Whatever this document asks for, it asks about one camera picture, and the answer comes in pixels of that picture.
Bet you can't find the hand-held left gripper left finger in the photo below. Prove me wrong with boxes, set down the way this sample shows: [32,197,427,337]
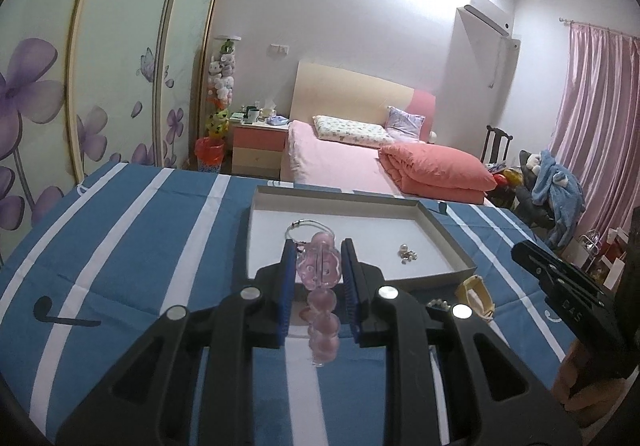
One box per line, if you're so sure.
[55,240,301,446]

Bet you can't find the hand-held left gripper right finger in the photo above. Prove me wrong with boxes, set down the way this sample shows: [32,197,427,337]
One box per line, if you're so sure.
[341,238,583,446]

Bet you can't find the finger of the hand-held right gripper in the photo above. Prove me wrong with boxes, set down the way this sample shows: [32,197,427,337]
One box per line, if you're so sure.
[511,241,608,299]

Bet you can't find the pink bead bracelet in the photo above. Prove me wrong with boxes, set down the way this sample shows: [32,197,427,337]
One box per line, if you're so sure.
[295,233,343,367]

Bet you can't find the grey cardboard tray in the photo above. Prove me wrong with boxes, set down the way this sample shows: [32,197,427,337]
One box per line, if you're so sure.
[245,185,478,284]

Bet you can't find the silver bangle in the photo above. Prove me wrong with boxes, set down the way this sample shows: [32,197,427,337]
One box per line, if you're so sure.
[285,220,335,241]

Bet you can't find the person's right hand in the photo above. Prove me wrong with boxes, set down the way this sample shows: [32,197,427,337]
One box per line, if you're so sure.
[552,342,599,405]

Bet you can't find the white storage rack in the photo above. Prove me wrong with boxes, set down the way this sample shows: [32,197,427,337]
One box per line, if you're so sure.
[577,227,627,289]

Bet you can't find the black chair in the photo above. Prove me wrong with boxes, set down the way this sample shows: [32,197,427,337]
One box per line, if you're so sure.
[515,151,557,229]

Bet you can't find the blue fleece garment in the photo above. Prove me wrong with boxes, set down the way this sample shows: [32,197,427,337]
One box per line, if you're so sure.
[531,150,586,247]

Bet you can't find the red and yellow toys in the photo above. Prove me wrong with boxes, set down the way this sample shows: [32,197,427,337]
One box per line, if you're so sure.
[492,165,523,191]

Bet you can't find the bed with pink sheet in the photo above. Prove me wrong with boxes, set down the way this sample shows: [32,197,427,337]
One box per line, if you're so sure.
[280,120,493,207]

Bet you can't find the pink nightstand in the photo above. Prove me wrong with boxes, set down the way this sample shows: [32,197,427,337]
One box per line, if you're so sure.
[231,118,291,179]

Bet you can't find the folded coral duvet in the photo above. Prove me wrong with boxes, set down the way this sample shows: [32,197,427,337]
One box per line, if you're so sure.
[377,142,497,201]

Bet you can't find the dark wooden chair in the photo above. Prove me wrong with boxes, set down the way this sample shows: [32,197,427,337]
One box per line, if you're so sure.
[481,125,513,165]

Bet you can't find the white patterned pillow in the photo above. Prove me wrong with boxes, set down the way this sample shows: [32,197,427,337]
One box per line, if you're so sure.
[313,115,396,148]

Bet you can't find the red plastic bag bin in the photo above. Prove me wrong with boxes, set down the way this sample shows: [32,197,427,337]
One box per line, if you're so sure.
[195,137,225,173]

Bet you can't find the pink curtain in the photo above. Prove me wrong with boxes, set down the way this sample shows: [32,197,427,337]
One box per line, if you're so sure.
[547,20,640,247]

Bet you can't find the purple floral pillow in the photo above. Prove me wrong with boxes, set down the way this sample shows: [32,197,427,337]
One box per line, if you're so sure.
[386,106,427,141]

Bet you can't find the tower of plush toys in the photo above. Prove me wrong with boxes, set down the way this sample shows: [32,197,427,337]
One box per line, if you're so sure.
[202,36,242,147]

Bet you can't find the air conditioner pipe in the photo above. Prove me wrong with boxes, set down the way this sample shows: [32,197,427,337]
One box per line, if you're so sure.
[487,36,521,89]

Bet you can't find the floral glass wardrobe door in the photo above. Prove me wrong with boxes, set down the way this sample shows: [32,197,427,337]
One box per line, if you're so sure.
[67,0,198,177]
[0,0,108,247]
[159,0,235,171]

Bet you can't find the curtain rod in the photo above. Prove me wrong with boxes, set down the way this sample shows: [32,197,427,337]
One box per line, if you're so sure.
[559,17,640,39]

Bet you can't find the white air conditioner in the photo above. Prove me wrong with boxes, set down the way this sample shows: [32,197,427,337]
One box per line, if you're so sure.
[462,0,512,37]

